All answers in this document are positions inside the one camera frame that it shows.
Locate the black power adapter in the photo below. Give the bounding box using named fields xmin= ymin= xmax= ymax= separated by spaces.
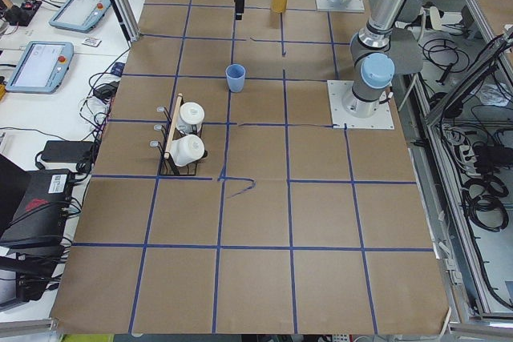
xmin=34 ymin=140 xmax=95 ymax=170

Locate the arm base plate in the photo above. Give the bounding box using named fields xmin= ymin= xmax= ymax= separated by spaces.
xmin=327 ymin=80 xmax=394 ymax=130
xmin=316 ymin=0 xmax=365 ymax=14

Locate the grey office chair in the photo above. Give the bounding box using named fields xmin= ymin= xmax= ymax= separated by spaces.
xmin=388 ymin=28 xmax=423 ymax=75

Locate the black computer box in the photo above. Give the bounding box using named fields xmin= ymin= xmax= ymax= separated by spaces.
xmin=1 ymin=156 xmax=75 ymax=249

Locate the white mug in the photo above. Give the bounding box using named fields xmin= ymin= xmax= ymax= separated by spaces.
xmin=170 ymin=134 xmax=208 ymax=167
xmin=176 ymin=102 xmax=205 ymax=134

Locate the upper white mug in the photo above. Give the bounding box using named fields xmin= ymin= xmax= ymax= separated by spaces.
xmin=176 ymin=102 xmax=205 ymax=134

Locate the blue plastic cup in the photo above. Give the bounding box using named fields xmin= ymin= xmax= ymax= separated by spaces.
xmin=225 ymin=63 xmax=246 ymax=93

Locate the lower teach pendant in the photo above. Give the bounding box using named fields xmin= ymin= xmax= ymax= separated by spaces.
xmin=6 ymin=41 xmax=75 ymax=94

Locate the black wire mug rack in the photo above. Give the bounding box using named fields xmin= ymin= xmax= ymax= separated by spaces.
xmin=149 ymin=93 xmax=208 ymax=176

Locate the upper teach pendant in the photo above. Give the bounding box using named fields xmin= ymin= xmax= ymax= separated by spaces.
xmin=49 ymin=0 xmax=111 ymax=33

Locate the teach pendant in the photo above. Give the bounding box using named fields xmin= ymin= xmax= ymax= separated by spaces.
xmin=6 ymin=41 xmax=75 ymax=94
xmin=49 ymin=0 xmax=111 ymax=33

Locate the lower white mug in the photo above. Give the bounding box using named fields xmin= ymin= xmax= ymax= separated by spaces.
xmin=170 ymin=134 xmax=208 ymax=167

